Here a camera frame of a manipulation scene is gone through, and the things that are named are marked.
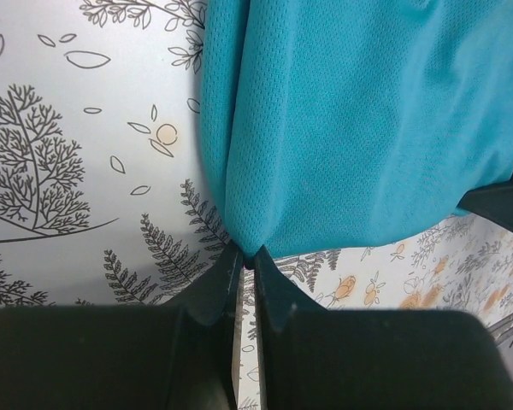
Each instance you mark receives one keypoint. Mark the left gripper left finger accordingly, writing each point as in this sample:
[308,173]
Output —
[203,365]

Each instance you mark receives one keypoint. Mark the teal t-shirt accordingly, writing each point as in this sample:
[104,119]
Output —
[336,124]

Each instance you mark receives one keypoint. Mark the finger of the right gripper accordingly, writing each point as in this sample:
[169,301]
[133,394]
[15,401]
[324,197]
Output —
[493,202]

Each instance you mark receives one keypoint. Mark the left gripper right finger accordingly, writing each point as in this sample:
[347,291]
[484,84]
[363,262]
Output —
[285,318]

